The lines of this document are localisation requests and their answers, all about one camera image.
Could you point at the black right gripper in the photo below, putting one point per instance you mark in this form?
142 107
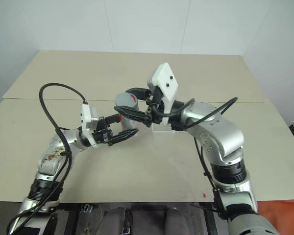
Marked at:
154 104

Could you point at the grey jar lid red arrow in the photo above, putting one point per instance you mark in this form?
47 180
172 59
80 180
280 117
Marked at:
125 100

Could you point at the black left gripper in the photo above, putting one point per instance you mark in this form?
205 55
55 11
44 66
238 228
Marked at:
102 137

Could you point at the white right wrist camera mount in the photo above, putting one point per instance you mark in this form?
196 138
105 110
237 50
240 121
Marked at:
167 80

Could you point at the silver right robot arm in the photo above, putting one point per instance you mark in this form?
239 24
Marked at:
223 137

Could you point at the silver metal can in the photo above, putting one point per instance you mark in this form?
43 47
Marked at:
128 122

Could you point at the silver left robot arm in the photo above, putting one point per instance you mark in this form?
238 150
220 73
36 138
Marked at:
72 140

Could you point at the clear plastic box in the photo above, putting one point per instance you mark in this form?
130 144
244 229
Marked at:
163 129

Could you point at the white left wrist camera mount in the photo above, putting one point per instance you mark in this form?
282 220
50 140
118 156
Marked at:
86 115

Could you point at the dark grey rounded shape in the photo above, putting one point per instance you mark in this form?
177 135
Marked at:
175 221

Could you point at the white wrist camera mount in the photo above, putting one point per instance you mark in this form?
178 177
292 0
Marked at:
167 80
86 115

